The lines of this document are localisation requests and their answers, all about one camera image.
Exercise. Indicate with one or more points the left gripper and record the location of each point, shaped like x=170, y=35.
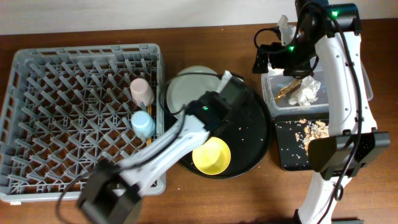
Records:
x=237, y=94

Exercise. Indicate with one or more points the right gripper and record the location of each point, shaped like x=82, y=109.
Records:
x=261, y=61

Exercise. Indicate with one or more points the gold coffee sachet wrapper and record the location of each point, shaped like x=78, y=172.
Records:
x=290, y=87

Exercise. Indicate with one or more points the white tissue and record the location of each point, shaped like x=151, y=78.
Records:
x=306, y=93

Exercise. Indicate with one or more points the white round plate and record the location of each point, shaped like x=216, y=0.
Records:
x=183, y=90

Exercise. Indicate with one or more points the yellow bowl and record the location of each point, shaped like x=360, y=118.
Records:
x=213, y=157

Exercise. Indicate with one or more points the food scraps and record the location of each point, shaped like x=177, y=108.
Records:
x=310, y=130

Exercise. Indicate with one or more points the pink plastic cup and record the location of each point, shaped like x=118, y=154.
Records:
x=141, y=92

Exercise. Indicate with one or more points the blue plastic cup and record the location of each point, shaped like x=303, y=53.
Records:
x=139, y=122

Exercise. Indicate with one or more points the wooden chopstick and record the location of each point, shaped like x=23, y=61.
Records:
x=150, y=125

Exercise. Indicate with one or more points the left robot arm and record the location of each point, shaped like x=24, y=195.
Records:
x=114, y=194

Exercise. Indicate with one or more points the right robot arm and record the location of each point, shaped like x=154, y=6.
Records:
x=330, y=34

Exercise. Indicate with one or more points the clear plastic waste bin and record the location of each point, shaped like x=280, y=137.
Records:
x=274, y=80

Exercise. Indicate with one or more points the black rectangular waste tray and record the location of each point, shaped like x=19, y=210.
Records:
x=292, y=157

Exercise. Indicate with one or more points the grey dishwasher rack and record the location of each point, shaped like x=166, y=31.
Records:
x=67, y=108

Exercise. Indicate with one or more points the black round tray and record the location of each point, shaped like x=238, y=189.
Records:
x=248, y=136

